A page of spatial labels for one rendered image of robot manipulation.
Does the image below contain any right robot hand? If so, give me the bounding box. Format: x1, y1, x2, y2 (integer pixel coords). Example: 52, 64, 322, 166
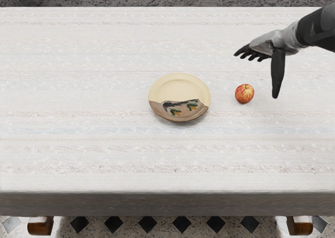
233, 21, 308, 99

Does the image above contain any red yellow apple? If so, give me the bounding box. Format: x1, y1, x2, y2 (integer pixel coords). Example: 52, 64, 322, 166
234, 83, 255, 105

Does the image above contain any cream plate with printed pattern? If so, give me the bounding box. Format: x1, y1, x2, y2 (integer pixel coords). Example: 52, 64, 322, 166
148, 73, 211, 123

